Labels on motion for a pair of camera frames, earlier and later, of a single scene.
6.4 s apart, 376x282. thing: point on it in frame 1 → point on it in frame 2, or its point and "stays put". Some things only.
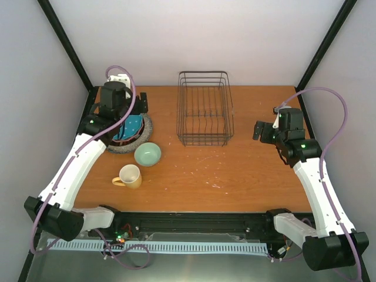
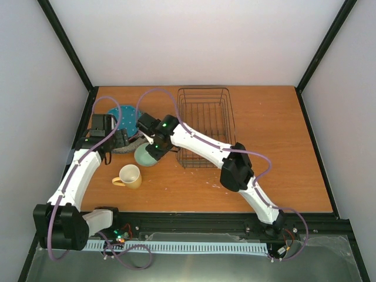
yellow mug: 130,176 stays put
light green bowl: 147,154 stays put
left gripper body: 122,111 → 121,141
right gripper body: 267,138 → 160,150
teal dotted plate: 130,126 stays put
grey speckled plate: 126,147 stays put
